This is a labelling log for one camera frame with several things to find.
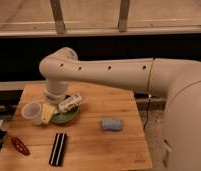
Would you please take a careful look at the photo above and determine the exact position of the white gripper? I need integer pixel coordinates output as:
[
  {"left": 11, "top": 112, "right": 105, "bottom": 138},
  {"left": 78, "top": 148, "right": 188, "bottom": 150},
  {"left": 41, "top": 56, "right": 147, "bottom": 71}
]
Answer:
[{"left": 41, "top": 89, "right": 66, "bottom": 124}]

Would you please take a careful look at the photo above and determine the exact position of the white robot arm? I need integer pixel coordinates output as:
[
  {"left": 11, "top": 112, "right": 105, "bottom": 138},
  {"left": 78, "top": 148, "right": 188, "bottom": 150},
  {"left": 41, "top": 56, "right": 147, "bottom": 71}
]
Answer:
[{"left": 39, "top": 47, "right": 201, "bottom": 171}]

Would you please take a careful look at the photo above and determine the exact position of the white plastic cup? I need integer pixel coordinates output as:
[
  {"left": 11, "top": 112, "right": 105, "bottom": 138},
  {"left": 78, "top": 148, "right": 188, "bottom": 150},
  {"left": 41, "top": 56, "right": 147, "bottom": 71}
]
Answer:
[{"left": 21, "top": 101, "right": 42, "bottom": 125}]

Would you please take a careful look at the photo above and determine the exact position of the green bowl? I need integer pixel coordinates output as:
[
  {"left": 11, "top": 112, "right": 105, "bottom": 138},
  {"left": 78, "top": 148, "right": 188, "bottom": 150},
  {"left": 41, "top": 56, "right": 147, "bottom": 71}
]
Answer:
[{"left": 51, "top": 105, "right": 79, "bottom": 124}]

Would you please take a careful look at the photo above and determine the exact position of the black striped rectangular bar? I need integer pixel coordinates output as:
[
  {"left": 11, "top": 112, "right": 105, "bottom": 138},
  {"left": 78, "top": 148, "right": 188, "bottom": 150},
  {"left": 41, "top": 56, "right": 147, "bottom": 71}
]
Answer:
[{"left": 49, "top": 133, "right": 67, "bottom": 166}]

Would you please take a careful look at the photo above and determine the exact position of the black cable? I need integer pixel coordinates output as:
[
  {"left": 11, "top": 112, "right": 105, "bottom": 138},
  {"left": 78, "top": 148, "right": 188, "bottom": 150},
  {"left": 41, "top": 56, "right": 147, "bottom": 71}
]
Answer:
[{"left": 142, "top": 94, "right": 152, "bottom": 132}]

